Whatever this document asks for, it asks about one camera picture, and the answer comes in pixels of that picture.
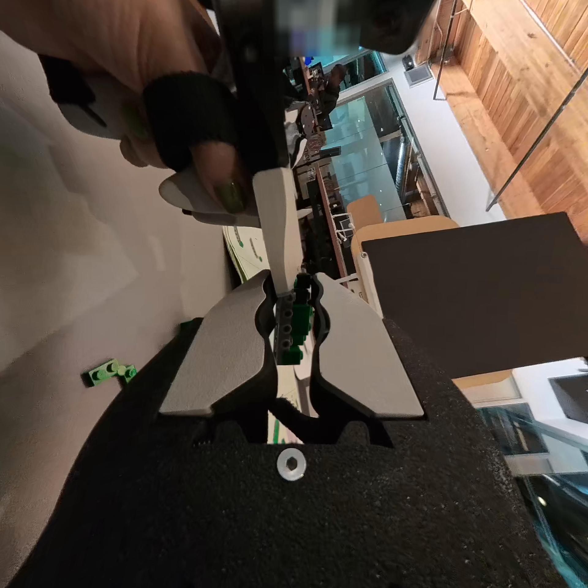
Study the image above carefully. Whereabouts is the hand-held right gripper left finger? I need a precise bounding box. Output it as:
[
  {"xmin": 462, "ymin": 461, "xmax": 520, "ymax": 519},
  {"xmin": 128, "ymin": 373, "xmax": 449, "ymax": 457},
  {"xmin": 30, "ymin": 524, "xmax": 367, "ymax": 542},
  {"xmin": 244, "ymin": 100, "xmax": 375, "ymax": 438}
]
[{"xmin": 157, "ymin": 269, "xmax": 280, "ymax": 419}]

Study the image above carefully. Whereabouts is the instruction booklet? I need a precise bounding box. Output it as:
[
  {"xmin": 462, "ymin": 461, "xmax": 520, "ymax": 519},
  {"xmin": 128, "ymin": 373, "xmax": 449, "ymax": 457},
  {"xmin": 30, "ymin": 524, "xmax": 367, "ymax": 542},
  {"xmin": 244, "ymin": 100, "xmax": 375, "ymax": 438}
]
[{"xmin": 223, "ymin": 224, "xmax": 319, "ymax": 445}]

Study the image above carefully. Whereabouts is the angled green plate pair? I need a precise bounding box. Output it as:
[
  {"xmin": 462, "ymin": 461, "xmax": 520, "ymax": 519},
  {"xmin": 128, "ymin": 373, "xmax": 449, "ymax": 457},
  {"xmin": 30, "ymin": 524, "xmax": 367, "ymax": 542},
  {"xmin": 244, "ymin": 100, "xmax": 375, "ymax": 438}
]
[{"xmin": 83, "ymin": 358, "xmax": 138, "ymax": 387}]

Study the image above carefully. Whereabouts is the white wall vent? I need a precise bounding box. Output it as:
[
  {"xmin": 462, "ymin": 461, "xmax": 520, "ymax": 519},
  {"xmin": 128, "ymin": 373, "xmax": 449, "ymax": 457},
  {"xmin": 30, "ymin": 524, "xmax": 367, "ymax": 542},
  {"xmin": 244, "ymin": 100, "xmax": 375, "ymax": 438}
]
[{"xmin": 403, "ymin": 64, "xmax": 433, "ymax": 89}]

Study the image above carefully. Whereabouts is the black board with wooden edge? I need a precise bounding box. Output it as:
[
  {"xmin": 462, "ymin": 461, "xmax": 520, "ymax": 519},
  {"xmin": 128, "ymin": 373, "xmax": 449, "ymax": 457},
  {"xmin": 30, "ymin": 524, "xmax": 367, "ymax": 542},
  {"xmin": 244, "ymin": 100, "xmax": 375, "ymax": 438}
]
[{"xmin": 351, "ymin": 212, "xmax": 588, "ymax": 392}]

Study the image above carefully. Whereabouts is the white table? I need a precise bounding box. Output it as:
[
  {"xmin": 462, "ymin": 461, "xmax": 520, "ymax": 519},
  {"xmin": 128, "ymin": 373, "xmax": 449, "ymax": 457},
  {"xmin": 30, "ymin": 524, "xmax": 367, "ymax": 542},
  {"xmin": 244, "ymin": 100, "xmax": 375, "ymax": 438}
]
[{"xmin": 512, "ymin": 356, "xmax": 588, "ymax": 475}]

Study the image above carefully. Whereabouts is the white bar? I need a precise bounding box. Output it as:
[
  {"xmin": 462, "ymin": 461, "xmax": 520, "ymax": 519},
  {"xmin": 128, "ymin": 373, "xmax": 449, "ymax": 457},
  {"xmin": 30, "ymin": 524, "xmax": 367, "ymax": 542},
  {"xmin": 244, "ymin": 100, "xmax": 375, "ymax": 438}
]
[{"xmin": 360, "ymin": 250, "xmax": 385, "ymax": 319}]

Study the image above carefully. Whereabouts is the grey plate with green bricks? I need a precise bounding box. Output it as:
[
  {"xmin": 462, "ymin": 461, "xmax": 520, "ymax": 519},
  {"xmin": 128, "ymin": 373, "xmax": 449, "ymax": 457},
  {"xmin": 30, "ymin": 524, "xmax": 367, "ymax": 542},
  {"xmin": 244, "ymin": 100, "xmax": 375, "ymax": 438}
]
[{"xmin": 274, "ymin": 273, "xmax": 316, "ymax": 366}]

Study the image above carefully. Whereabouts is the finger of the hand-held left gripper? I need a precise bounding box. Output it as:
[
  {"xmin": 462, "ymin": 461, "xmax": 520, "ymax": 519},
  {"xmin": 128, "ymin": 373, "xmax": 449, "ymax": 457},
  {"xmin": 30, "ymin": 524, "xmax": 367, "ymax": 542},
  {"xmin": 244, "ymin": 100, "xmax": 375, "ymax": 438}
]
[{"xmin": 251, "ymin": 167, "xmax": 305, "ymax": 296}]

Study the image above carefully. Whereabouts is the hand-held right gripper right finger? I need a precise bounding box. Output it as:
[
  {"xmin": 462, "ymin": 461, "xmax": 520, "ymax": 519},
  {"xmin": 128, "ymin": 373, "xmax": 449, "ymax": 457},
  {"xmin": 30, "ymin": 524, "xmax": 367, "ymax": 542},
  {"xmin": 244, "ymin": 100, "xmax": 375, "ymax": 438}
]
[{"xmin": 309, "ymin": 273, "xmax": 425, "ymax": 420}]

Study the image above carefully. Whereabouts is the grey desk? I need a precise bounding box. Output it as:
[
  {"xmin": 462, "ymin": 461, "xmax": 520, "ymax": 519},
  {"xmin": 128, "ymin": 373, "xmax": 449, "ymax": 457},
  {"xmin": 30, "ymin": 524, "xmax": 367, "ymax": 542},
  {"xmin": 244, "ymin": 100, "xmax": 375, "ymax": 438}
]
[{"xmin": 0, "ymin": 30, "xmax": 239, "ymax": 575}]

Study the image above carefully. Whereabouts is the person's left hand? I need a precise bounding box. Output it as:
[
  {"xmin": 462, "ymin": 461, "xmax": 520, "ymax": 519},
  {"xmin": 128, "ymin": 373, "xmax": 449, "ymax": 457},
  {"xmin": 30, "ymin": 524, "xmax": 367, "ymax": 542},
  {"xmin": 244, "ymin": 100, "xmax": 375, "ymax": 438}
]
[{"xmin": 0, "ymin": 0, "xmax": 252, "ymax": 215}]

